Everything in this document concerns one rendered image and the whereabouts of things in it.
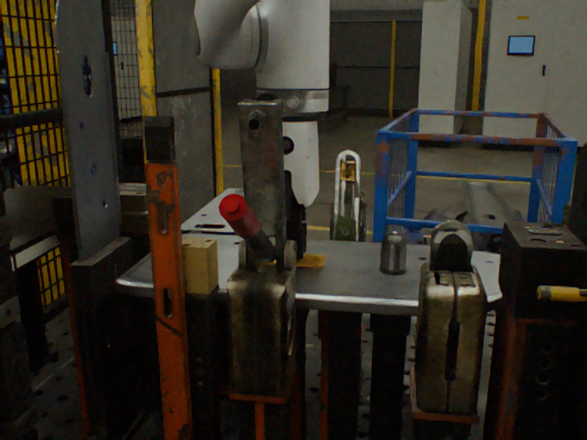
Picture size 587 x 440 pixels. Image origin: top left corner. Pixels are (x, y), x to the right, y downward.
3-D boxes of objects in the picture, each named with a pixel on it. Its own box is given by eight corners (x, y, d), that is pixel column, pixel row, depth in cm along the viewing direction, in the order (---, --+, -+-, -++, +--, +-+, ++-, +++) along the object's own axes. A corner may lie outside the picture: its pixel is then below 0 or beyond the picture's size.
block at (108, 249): (147, 415, 92) (132, 237, 83) (112, 465, 80) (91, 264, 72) (129, 413, 92) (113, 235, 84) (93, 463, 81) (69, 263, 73)
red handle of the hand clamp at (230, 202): (290, 246, 58) (259, 192, 44) (288, 267, 58) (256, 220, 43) (250, 244, 59) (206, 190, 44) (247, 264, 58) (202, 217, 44)
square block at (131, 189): (177, 383, 101) (164, 182, 91) (160, 409, 93) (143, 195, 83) (135, 379, 102) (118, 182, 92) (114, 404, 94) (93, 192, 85)
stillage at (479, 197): (403, 252, 381) (410, 107, 355) (530, 265, 357) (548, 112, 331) (368, 332, 271) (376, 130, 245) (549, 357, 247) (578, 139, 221)
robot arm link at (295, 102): (323, 91, 62) (322, 119, 63) (332, 87, 70) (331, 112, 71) (247, 90, 63) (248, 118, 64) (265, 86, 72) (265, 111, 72)
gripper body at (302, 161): (318, 111, 62) (317, 211, 65) (328, 104, 72) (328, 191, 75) (251, 110, 63) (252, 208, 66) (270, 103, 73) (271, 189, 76)
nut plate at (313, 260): (327, 257, 74) (327, 248, 73) (323, 267, 70) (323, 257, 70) (263, 253, 75) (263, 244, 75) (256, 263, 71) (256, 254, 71)
